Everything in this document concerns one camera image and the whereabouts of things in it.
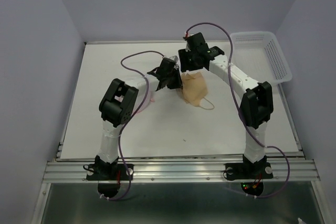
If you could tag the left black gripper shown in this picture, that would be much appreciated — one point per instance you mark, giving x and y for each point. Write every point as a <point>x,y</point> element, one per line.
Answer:
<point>178,84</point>

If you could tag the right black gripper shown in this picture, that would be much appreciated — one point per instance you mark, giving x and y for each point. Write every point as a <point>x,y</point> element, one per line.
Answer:
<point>184,64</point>

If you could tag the beige bra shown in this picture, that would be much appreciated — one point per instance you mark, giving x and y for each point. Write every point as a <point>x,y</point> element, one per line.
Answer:
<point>194,89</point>

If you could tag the white mesh laundry bag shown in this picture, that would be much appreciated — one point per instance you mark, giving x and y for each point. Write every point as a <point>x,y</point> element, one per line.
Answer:
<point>139,99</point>

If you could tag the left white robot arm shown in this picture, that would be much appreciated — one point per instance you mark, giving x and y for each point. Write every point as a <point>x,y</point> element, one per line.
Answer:
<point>123,98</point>

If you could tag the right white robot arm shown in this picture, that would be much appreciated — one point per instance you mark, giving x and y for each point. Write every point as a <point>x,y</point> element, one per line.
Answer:
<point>252,99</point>

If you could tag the white plastic basket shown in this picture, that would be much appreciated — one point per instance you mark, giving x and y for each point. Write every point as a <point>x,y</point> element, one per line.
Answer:
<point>259,54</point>

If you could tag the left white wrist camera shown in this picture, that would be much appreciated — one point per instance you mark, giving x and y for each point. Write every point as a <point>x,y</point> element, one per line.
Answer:
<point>174,58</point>

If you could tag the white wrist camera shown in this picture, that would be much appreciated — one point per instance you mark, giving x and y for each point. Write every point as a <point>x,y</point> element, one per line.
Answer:
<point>174,58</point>
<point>189,44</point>

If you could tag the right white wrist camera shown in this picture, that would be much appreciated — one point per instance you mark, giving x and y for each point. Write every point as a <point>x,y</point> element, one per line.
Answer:
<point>189,44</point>

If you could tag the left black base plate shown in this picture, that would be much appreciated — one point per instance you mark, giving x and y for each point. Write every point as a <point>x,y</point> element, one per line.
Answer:
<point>114,179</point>

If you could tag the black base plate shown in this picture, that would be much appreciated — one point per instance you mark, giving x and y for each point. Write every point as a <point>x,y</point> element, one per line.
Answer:
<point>250,174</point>
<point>114,179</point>

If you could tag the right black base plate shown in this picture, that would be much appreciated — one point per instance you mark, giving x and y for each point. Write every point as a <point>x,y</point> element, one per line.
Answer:
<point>250,174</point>

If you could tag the aluminium rail frame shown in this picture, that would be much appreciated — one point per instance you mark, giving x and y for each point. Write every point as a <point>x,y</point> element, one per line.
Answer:
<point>185,189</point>

